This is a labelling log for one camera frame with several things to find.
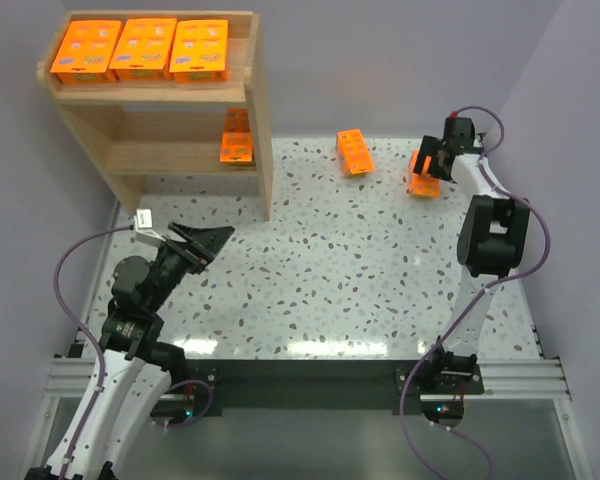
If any wooden two-tier shelf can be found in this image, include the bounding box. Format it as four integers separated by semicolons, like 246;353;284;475
36;10;274;219

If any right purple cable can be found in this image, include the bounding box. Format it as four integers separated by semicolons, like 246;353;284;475
398;105;552;480

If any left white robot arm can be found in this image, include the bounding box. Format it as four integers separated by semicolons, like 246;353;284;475
25;219;235;479

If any orange sponge box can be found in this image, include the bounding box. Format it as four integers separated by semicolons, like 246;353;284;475
220;108;254;165
336;129;375;177
50;20;122;85
169;19;229;83
109;17;177;81
406;150;440;199

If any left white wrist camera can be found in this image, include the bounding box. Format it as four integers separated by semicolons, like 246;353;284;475
134;209;163;248

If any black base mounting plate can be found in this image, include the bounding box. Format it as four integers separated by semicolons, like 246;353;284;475
152;358;484;419

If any purple cable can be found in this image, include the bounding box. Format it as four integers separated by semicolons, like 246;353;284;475
398;105;552;480
53;224;215;480

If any aluminium rail frame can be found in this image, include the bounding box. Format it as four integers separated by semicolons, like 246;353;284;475
17;133;594;480

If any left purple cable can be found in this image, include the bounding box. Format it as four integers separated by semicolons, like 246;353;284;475
53;224;215;480

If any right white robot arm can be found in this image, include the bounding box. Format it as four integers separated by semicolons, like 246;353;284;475
409;111;530;393

